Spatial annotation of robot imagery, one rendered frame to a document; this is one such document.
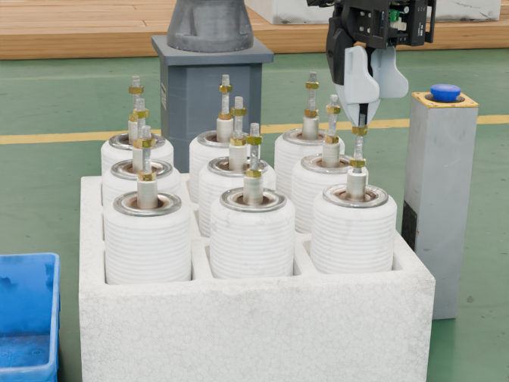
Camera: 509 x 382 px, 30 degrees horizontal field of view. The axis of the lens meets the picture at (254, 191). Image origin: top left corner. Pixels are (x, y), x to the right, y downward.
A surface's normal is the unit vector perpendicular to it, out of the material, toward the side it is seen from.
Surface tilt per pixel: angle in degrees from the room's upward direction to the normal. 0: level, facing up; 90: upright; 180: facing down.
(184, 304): 90
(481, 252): 0
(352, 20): 90
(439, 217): 90
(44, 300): 88
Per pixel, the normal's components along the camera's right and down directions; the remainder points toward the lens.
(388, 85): -0.76, 0.18
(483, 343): 0.02, -0.94
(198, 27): -0.19, 0.03
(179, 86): -0.54, 0.28
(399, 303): 0.16, 0.34
